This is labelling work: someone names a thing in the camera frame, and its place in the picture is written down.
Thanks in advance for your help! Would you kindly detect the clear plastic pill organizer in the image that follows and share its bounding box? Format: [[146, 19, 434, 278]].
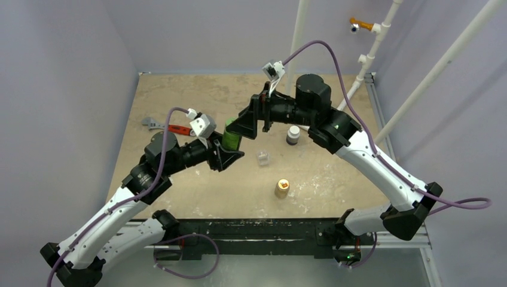
[[256, 150, 270, 166]]

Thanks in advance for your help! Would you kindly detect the green pill bottle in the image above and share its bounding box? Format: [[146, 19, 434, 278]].
[[221, 117, 242, 151]]

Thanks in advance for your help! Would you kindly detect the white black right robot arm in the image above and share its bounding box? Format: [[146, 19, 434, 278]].
[[226, 74, 442, 243]]

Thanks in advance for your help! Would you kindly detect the amber pill bottle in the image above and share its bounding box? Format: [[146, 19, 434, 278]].
[[274, 179, 290, 199]]

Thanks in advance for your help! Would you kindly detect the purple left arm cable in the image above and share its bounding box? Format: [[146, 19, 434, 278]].
[[47, 106, 220, 287]]

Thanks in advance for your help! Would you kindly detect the white PVC pipe frame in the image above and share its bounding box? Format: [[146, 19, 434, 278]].
[[303, 1, 506, 150]]

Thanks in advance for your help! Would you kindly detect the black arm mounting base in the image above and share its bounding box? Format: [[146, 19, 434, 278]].
[[155, 218, 374, 262]]

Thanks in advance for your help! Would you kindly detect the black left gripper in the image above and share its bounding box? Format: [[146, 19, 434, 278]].
[[163, 130, 243, 176]]

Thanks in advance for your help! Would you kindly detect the aluminium extrusion frame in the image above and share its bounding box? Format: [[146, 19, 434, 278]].
[[73, 72, 442, 287]]

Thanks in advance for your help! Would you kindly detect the red handled adjustable wrench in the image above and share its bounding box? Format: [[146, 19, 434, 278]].
[[141, 116, 197, 137]]

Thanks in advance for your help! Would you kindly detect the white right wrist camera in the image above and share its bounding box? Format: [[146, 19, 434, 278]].
[[262, 61, 285, 97]]

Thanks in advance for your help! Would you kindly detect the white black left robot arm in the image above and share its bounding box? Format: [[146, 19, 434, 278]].
[[40, 132, 244, 286]]

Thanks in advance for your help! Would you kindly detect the white capped dark pill bottle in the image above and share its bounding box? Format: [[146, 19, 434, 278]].
[[286, 125, 300, 145]]

